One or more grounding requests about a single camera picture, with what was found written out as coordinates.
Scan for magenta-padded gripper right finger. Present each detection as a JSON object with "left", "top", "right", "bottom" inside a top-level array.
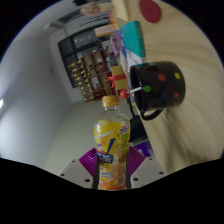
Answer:
[{"left": 126, "top": 146, "right": 166, "bottom": 189}]

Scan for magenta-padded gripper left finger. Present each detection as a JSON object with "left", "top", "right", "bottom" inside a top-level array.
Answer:
[{"left": 58, "top": 148, "right": 99, "bottom": 190}]

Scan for yellow-label drink bottle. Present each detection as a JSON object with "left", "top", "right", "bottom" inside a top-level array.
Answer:
[{"left": 93, "top": 95, "right": 132, "bottom": 191}]

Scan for red ball white stick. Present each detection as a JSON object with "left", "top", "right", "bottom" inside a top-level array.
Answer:
[{"left": 119, "top": 87, "right": 145, "bottom": 100}]

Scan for black polka-dot mug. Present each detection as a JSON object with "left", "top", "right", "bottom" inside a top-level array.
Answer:
[{"left": 129, "top": 60, "right": 186, "bottom": 121}]

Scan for yellow gift box red ribbon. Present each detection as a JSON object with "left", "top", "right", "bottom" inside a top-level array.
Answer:
[{"left": 107, "top": 65, "right": 130, "bottom": 92}]

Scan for wooden shelf unit with trophies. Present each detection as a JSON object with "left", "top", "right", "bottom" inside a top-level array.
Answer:
[{"left": 67, "top": 49, "right": 118, "bottom": 103}]

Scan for dark glass door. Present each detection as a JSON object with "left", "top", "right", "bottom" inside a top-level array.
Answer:
[{"left": 58, "top": 24, "right": 111, "bottom": 89}]

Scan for teal book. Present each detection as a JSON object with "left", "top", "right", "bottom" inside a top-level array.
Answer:
[{"left": 119, "top": 20, "right": 147, "bottom": 64}]

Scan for tan standing card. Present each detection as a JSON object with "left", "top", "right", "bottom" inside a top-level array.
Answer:
[{"left": 94, "top": 23, "right": 116, "bottom": 38}]

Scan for flat round red coaster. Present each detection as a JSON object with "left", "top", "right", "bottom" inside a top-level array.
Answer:
[{"left": 138, "top": 0, "right": 163, "bottom": 24}]

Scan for pink flowers in white pot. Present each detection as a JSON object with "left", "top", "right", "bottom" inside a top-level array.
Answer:
[{"left": 79, "top": 2, "right": 102, "bottom": 16}]

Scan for white wall air conditioner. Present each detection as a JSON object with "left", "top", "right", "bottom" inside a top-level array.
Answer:
[{"left": 44, "top": 9, "right": 84, "bottom": 33}]

